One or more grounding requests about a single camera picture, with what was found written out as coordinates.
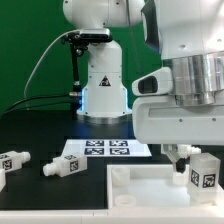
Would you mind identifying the paper sheet with markers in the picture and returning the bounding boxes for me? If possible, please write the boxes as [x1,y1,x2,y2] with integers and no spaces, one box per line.
[62,139,151,157]

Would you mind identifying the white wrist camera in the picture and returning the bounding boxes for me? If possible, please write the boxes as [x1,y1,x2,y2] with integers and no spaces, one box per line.
[132,67,174,96]

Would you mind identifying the white obstacle bar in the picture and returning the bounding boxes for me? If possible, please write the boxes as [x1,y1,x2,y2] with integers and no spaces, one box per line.
[0,169,6,192]
[0,211,224,224]

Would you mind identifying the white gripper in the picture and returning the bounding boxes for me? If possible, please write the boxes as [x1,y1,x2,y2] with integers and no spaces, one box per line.
[132,94,224,174]

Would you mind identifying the white obstacle front bar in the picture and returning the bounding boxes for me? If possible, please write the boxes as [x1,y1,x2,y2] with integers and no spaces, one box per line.
[0,211,224,224]

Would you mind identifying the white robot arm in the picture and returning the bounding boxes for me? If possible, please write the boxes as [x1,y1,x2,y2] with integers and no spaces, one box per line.
[132,0,224,164]

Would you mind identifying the black camera stand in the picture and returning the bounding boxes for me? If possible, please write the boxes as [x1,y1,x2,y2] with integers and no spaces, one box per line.
[60,28,113,116]

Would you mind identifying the black cables on table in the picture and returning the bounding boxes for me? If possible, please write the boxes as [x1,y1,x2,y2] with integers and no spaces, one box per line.
[0,94,81,118]

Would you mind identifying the white obstacle left bar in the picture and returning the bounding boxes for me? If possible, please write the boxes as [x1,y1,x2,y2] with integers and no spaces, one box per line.
[0,169,6,192]

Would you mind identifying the grey cable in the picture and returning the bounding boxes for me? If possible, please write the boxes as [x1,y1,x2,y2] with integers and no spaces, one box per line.
[23,29,79,101]

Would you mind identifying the white square table top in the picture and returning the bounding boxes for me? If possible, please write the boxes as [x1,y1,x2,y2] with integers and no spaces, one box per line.
[107,164,224,209]

